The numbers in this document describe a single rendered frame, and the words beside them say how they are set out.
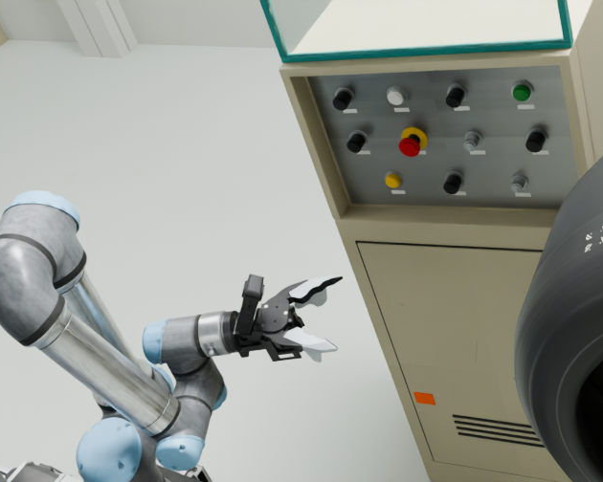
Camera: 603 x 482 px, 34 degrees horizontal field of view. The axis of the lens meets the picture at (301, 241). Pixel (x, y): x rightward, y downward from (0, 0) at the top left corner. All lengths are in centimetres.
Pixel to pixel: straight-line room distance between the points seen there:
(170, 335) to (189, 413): 13
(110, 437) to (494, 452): 107
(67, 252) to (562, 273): 84
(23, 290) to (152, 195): 272
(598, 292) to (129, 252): 304
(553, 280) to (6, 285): 82
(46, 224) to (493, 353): 105
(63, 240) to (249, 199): 236
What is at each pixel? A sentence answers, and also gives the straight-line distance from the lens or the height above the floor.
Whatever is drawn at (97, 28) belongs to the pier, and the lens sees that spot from 555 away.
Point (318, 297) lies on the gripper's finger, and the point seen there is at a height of 104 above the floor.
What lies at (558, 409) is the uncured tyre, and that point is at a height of 121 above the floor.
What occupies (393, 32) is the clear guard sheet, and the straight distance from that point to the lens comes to 179.
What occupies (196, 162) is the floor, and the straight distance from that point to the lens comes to 431.
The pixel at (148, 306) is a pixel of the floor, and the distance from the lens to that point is 363.
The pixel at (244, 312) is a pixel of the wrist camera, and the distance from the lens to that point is 161.
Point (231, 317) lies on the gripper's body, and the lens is 167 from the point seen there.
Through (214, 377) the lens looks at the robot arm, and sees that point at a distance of 177.
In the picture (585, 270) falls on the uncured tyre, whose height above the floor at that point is 140.
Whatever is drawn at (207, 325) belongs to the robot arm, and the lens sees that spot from 167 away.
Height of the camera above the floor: 211
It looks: 36 degrees down
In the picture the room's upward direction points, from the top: 22 degrees counter-clockwise
